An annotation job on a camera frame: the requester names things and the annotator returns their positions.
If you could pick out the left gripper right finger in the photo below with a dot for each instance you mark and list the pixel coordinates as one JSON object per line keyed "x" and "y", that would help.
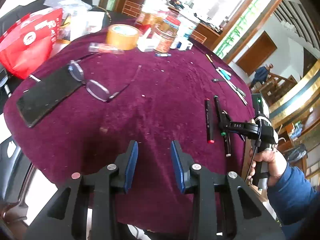
{"x": 224, "y": 207}

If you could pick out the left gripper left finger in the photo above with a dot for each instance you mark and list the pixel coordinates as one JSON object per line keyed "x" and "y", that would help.
{"x": 65, "y": 214}

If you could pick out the green-capped black marker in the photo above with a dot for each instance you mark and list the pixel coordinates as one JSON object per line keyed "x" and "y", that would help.
{"x": 223, "y": 122}

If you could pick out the red-capped black marker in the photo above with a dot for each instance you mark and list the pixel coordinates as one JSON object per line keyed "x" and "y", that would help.
{"x": 209, "y": 121}

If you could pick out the blue sleeve right forearm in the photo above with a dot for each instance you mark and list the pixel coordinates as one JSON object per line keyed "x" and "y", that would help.
{"x": 292, "y": 196}

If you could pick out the right hand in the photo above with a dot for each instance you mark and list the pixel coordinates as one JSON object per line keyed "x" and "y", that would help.
{"x": 276, "y": 164}

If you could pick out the green pen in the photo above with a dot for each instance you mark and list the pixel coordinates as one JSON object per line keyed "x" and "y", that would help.
{"x": 241, "y": 92}

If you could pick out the person in background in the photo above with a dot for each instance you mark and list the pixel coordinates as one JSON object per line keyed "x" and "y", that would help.
{"x": 261, "y": 74}

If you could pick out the white blue pen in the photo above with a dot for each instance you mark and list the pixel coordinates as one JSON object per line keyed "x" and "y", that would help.
{"x": 225, "y": 73}

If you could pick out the black pen on table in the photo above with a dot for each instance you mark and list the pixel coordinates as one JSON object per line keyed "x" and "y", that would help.
{"x": 218, "y": 80}

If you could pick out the maroon velvet tablecloth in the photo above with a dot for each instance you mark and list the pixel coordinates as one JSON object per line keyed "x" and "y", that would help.
{"x": 161, "y": 99}

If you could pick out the black smartphone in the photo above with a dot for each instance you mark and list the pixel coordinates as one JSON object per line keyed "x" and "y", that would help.
{"x": 45, "y": 95}

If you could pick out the eyeglasses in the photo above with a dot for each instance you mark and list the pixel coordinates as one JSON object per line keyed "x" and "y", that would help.
{"x": 96, "y": 89}

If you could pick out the orange tea tin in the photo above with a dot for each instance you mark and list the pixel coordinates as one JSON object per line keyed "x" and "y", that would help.
{"x": 162, "y": 41}

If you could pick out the small white label box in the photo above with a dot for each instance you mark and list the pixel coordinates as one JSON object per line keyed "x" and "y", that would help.
{"x": 147, "y": 44}

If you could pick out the yellow packing tape roll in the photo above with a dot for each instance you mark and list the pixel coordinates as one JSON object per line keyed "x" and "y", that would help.
{"x": 122, "y": 36}

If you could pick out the red plastic bag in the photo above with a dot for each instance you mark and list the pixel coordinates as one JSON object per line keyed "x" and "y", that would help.
{"x": 29, "y": 41}

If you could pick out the wooden sideboard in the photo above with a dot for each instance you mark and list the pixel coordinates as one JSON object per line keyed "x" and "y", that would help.
{"x": 202, "y": 33}

